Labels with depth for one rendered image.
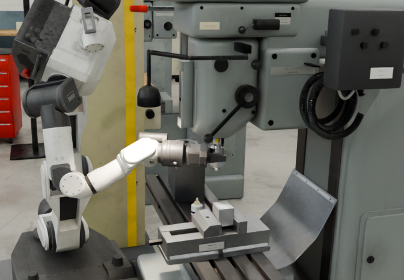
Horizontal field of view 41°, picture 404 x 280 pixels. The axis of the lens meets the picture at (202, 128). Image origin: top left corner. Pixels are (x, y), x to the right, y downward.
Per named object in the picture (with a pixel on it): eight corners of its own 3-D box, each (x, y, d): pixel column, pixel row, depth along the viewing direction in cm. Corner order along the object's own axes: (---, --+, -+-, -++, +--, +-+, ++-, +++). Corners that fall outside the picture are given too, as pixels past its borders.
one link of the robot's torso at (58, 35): (-1, 93, 195) (5, 51, 164) (36, 20, 209) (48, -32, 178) (76, 125, 202) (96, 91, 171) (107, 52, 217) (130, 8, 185)
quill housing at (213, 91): (199, 144, 163) (202, 37, 155) (182, 127, 182) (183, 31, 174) (258, 140, 169) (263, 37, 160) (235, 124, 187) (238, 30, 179)
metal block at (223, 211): (218, 227, 172) (219, 210, 170) (211, 219, 178) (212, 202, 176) (233, 225, 174) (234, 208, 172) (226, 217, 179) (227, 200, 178)
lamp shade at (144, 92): (131, 104, 164) (131, 85, 163) (149, 101, 169) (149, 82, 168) (148, 109, 160) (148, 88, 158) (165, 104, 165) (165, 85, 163)
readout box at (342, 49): (339, 92, 140) (346, 9, 135) (321, 85, 149) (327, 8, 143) (404, 89, 146) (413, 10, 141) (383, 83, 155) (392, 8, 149)
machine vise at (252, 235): (167, 265, 165) (168, 232, 162) (156, 243, 178) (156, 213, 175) (271, 250, 175) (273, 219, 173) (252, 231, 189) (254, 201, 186)
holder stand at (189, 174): (174, 202, 212) (174, 154, 206) (168, 182, 232) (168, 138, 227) (204, 200, 214) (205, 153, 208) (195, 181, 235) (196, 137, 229)
